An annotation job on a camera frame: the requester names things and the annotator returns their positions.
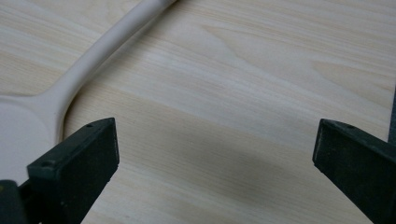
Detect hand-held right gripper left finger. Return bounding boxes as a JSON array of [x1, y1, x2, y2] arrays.
[[18, 117, 120, 224]]

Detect beige slotted spatula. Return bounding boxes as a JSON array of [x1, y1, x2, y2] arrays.
[[0, 0, 178, 188]]

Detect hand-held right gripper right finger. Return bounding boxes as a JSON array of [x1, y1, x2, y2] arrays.
[[312, 119, 396, 224]]

